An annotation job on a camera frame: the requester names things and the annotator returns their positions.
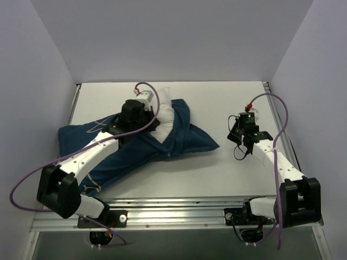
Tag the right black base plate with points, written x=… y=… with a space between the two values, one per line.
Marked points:
x=236 y=216

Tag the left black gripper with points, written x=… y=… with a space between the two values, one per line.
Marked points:
x=151 y=119

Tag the blue patterned pillowcase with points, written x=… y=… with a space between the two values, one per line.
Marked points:
x=184 y=138

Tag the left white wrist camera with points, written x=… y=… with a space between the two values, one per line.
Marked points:
x=145 y=97

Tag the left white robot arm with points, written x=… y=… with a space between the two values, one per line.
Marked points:
x=58 y=188

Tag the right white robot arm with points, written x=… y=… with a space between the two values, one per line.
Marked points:
x=298 y=197

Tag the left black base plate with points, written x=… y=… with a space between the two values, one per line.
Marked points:
x=110 y=219

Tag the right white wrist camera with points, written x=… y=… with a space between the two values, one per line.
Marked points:
x=250 y=109

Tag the aluminium front rail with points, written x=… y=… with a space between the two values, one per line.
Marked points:
x=153 y=214

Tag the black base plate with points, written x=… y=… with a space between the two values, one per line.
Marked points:
x=110 y=219
x=236 y=216

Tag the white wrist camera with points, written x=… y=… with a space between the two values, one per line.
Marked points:
x=145 y=97
x=250 y=109

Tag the white pillow insert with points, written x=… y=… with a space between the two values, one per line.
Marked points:
x=165 y=116

